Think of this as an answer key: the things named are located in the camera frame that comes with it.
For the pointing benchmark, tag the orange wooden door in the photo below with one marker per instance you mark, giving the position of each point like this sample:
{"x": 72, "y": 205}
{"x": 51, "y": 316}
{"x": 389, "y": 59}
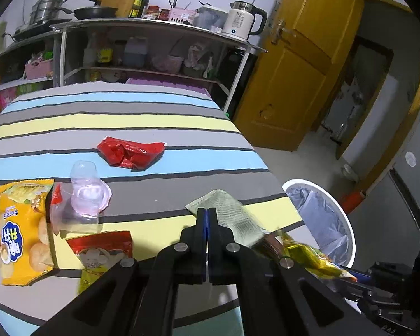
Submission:
{"x": 293, "y": 78}

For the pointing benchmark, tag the yellow small snack packet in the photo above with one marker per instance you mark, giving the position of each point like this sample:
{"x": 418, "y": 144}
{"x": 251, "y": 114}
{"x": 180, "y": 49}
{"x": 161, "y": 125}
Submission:
{"x": 313, "y": 260}

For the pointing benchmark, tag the clear plastic container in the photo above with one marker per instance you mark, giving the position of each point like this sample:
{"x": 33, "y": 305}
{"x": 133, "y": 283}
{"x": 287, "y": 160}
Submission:
{"x": 210, "y": 18}

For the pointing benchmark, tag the red white snack packet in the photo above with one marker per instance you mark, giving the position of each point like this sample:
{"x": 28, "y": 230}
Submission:
{"x": 100, "y": 252}

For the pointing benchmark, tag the white round trash bin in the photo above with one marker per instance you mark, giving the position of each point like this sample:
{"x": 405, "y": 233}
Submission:
{"x": 325, "y": 219}

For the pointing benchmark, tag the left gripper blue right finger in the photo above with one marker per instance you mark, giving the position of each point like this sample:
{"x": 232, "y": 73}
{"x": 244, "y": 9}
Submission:
{"x": 222, "y": 263}

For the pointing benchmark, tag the grey refrigerator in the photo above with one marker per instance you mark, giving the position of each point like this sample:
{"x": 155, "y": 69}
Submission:
{"x": 387, "y": 223}

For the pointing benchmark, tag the white metal shelf rack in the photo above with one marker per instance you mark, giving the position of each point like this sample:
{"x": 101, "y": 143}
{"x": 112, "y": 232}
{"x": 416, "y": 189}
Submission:
{"x": 160, "y": 40}

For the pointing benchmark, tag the clear plastic cup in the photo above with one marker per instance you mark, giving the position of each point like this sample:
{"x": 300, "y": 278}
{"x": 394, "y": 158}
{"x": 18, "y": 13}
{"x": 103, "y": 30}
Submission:
{"x": 76, "y": 207}

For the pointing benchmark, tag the pink lid storage box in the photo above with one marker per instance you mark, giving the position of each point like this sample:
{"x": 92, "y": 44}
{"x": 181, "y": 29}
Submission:
{"x": 168, "y": 83}

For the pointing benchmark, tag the dark sauce bottle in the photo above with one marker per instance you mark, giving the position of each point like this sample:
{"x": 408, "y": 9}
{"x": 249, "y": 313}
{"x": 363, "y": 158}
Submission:
{"x": 143, "y": 7}

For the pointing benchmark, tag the yellow biscuit bag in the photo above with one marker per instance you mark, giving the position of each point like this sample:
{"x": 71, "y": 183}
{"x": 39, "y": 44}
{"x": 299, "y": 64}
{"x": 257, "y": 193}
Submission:
{"x": 25, "y": 249}

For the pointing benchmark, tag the printed paper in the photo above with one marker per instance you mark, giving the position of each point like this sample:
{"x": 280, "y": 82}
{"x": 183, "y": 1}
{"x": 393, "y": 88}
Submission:
{"x": 230, "y": 214}

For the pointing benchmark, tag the grey oil jug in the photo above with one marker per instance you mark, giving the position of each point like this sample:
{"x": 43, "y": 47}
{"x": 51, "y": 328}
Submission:
{"x": 135, "y": 52}

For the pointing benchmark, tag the pink plastic basket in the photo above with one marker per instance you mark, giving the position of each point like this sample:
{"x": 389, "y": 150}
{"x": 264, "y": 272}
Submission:
{"x": 38, "y": 69}

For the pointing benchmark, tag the induction cooktop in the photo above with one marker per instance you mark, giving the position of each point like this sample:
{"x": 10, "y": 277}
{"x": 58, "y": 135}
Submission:
{"x": 25, "y": 32}

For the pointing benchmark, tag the steel steamer pot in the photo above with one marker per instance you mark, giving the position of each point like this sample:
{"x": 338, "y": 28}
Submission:
{"x": 44, "y": 10}

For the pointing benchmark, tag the white electric kettle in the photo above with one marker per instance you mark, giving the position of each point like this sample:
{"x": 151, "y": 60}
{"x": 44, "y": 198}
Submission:
{"x": 241, "y": 19}

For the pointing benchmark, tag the pink utensil holder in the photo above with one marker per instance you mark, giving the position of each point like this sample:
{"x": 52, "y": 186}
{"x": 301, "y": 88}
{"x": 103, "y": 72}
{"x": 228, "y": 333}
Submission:
{"x": 181, "y": 16}

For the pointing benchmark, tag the black frying pan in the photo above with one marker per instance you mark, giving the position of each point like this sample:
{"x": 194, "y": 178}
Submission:
{"x": 97, "y": 11}

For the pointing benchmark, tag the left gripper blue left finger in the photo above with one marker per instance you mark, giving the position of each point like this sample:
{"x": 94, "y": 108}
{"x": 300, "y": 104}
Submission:
{"x": 192, "y": 263}

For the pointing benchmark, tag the striped table cloth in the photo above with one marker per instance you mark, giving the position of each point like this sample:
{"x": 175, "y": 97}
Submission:
{"x": 42, "y": 135}

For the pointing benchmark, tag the red wrapper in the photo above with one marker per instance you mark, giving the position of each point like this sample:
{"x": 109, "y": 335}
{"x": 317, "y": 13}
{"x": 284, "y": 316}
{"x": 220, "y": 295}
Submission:
{"x": 128, "y": 154}

